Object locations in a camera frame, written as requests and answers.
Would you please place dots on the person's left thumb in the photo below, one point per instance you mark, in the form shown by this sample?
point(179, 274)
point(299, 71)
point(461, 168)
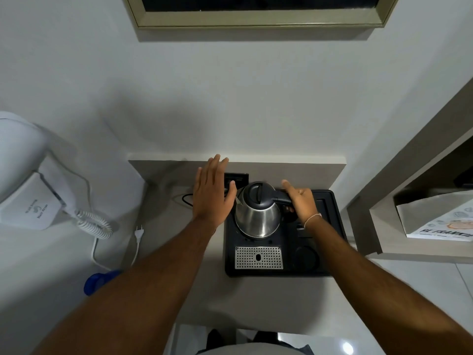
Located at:
point(231, 192)

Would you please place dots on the person's right thumb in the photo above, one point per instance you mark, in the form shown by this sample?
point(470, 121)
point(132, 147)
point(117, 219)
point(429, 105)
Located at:
point(289, 187)

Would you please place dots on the person's right forearm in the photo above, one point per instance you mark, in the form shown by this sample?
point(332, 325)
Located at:
point(377, 292)

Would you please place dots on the white wall hair dryer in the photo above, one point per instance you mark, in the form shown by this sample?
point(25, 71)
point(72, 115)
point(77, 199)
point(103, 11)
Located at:
point(26, 173)

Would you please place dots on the black wall socket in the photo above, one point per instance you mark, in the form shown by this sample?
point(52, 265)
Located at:
point(240, 178)

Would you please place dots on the person's left middle finger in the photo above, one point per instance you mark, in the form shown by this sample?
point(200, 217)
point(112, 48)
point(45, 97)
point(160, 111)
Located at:
point(214, 167)

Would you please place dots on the person's left forearm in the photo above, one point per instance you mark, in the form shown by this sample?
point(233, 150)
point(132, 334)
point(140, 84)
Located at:
point(140, 292)

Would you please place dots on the white printed paper bag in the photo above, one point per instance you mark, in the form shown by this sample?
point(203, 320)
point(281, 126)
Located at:
point(432, 214)

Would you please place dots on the beige framed mirror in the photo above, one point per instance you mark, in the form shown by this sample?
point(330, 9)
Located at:
point(258, 19)

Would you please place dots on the person's right hand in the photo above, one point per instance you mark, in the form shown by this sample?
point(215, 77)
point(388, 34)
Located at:
point(303, 205)

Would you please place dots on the black plastic tray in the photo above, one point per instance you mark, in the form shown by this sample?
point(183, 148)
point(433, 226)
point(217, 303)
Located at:
point(288, 258)

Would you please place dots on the perforated metal drip grid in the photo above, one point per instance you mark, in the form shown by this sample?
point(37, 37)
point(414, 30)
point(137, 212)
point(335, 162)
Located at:
point(245, 258)

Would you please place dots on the blue plastic object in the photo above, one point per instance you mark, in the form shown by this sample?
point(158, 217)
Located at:
point(96, 281)

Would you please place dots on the person's left little finger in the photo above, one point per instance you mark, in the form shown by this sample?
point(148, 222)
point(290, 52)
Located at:
point(198, 177)

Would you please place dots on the person's left hand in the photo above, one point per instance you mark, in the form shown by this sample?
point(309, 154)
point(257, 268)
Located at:
point(208, 197)

